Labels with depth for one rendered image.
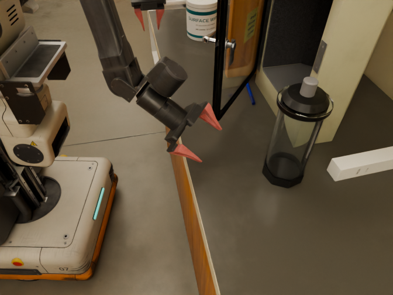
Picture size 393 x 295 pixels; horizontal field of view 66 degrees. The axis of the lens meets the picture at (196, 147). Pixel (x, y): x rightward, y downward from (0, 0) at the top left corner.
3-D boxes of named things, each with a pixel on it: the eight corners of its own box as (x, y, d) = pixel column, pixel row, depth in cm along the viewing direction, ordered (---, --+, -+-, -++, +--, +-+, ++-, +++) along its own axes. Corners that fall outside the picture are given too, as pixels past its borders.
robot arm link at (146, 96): (137, 93, 72) (129, 104, 68) (152, 72, 68) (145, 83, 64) (160, 110, 74) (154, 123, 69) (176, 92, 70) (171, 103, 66)
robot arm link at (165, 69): (121, 71, 71) (107, 86, 64) (148, 33, 65) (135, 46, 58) (162, 102, 75) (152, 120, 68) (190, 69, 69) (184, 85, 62)
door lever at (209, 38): (237, 35, 75) (238, 25, 73) (221, 51, 69) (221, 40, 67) (218, 31, 77) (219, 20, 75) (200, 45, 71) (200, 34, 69)
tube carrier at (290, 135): (307, 158, 78) (334, 89, 62) (303, 191, 70) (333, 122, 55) (265, 149, 80) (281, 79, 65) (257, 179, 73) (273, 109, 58)
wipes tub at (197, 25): (213, 26, 135) (214, -10, 124) (220, 40, 126) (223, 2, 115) (184, 29, 133) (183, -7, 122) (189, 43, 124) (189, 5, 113)
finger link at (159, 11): (166, 33, 96) (164, 2, 89) (144, 35, 95) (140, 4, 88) (163, 23, 101) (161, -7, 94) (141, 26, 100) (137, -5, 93)
